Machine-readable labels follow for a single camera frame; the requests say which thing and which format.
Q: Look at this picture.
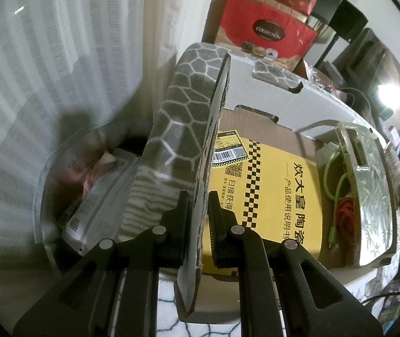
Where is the green cable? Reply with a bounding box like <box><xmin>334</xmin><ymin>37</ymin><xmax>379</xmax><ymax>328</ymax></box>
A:
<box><xmin>323</xmin><ymin>147</ymin><xmax>357</xmax><ymax>250</ymax></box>

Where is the white printed packet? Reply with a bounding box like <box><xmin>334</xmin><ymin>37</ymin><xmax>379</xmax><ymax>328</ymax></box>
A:
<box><xmin>63</xmin><ymin>154</ymin><xmax>141</xmax><ymax>255</ymax></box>

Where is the clear plastic bin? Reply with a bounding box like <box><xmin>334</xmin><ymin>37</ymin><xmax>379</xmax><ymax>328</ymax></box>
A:
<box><xmin>33</xmin><ymin>126</ymin><xmax>145</xmax><ymax>254</ymax></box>

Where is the black lamp device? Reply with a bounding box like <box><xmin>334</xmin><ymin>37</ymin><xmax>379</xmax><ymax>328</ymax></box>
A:
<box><xmin>371</xmin><ymin>82</ymin><xmax>397</xmax><ymax>120</ymax></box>

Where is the red cable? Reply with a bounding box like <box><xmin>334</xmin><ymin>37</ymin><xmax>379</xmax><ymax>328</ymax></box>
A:
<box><xmin>335</xmin><ymin>197</ymin><xmax>360</xmax><ymax>247</ymax></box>

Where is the yellow checkered manual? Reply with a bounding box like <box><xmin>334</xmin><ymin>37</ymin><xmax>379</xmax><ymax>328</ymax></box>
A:
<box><xmin>202</xmin><ymin>131</ymin><xmax>324</xmax><ymax>276</ymax></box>

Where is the white striped curtain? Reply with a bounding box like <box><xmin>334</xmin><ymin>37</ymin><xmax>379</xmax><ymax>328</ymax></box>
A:
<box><xmin>0</xmin><ymin>0</ymin><xmax>223</xmax><ymax>257</ymax></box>

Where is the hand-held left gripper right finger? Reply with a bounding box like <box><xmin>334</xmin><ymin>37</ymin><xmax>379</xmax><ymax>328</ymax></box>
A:
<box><xmin>207</xmin><ymin>190</ymin><xmax>385</xmax><ymax>337</ymax></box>

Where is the white and brown cardboard box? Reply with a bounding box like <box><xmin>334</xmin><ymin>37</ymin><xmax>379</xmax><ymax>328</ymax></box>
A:
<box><xmin>173</xmin><ymin>53</ymin><xmax>399</xmax><ymax>315</ymax></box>

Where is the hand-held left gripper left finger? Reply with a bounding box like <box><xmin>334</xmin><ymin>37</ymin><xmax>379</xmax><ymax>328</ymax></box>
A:
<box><xmin>12</xmin><ymin>190</ymin><xmax>191</xmax><ymax>337</ymax></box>

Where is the black speaker stand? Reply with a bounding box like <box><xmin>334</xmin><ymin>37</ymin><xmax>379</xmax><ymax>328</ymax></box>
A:
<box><xmin>321</xmin><ymin>38</ymin><xmax>341</xmax><ymax>72</ymax></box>

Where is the yellow barcode tag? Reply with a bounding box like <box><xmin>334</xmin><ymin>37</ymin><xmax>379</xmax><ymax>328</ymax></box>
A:
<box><xmin>212</xmin><ymin>131</ymin><xmax>248</xmax><ymax>168</ymax></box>

